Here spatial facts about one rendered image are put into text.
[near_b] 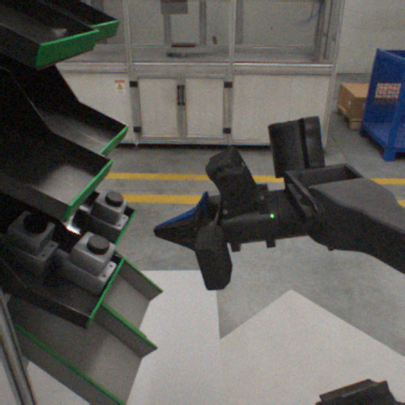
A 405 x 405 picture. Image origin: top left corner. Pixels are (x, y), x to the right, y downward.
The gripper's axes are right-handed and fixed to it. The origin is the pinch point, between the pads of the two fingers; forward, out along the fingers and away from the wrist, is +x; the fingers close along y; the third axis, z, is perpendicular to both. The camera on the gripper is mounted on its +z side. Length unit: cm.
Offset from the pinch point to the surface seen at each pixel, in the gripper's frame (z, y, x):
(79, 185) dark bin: 7.6, -0.5, 11.3
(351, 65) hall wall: -151, -844, -136
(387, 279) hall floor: -149, -169, -55
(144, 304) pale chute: -27.3, -19.3, 19.9
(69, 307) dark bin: -5.5, 6.5, 15.0
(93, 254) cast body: -2.0, 0.2, 12.8
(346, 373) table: -51, -20, -18
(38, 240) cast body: 2.3, 2.1, 18.2
